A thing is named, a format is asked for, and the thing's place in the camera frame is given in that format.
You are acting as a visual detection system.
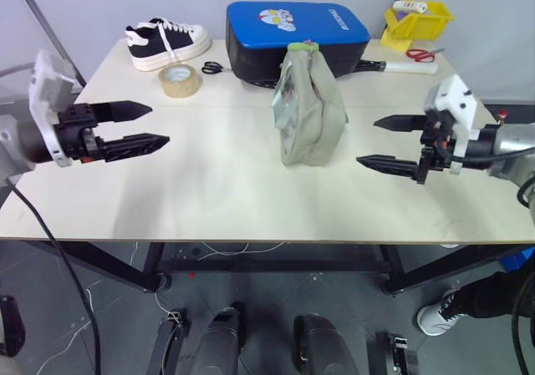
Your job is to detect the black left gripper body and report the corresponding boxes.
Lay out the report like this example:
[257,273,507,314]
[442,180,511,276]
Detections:
[51,104,106,165]

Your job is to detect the thin white floor cable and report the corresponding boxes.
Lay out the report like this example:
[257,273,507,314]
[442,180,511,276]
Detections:
[53,241,289,362]

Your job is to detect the white sports shoe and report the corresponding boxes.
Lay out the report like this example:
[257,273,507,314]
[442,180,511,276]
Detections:
[415,288,470,337]

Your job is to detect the black floor stand bracket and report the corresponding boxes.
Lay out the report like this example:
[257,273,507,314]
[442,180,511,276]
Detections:
[374,330,420,375]
[143,309,192,375]

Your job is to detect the person's leg in black trousers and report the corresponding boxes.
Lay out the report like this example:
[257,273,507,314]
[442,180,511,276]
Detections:
[452,267,535,320]

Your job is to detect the dark rounded padded object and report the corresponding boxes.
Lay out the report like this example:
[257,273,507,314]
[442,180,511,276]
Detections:
[0,294,27,359]

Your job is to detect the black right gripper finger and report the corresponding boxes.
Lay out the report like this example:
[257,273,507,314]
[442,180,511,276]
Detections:
[355,154,420,180]
[373,114,428,134]

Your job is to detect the yellow plastic bin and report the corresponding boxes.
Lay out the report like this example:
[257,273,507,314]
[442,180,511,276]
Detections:
[380,0,456,53]

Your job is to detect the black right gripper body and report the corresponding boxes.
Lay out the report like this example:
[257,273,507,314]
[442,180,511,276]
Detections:
[415,114,456,185]

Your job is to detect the black metal table frame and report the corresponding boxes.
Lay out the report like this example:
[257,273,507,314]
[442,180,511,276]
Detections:
[0,240,535,296]

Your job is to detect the white tube with black end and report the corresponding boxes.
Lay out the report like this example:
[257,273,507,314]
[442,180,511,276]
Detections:
[354,58,440,77]

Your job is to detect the blue plastic crate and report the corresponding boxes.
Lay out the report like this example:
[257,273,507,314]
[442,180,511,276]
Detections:
[498,246,535,274]

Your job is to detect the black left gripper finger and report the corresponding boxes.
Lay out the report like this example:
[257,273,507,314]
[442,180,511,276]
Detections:
[102,133,171,162]
[92,99,153,124]

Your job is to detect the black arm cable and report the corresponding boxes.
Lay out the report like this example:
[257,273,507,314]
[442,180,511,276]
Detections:
[442,139,535,170]
[3,176,103,375]

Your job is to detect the blue and black case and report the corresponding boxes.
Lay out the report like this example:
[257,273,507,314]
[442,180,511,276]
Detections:
[225,1,372,89]

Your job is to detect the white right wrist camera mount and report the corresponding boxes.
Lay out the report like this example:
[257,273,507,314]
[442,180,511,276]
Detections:
[422,73,488,175]

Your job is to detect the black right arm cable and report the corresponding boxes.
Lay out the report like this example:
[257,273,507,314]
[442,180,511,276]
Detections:
[442,139,535,170]

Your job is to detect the red handled scissors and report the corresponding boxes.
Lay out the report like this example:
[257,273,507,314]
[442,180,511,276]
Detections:
[405,47,446,64]

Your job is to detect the white power strip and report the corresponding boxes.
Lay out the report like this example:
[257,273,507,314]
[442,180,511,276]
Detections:
[392,0,430,15]

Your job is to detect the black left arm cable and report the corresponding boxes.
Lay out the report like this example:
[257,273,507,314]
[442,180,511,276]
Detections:
[3,176,103,375]

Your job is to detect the beige packing tape roll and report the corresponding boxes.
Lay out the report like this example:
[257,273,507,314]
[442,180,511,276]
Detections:
[157,62,204,99]

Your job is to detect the dark rounded robot foot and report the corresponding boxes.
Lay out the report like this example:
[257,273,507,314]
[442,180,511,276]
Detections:
[174,301,248,375]
[292,313,361,375]

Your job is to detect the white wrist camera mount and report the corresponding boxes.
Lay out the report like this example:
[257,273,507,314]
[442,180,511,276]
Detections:
[422,73,488,175]
[28,48,81,169]

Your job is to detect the black and white sneaker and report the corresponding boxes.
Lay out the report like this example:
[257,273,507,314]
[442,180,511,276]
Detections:
[125,16,213,73]

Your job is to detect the sage green pouch bag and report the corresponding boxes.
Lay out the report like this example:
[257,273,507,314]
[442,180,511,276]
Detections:
[271,40,350,169]

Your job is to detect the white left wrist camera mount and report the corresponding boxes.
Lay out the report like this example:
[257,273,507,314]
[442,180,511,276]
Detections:
[28,48,81,169]

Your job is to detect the black handled scissors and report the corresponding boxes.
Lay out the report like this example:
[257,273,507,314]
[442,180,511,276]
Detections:
[201,59,233,76]

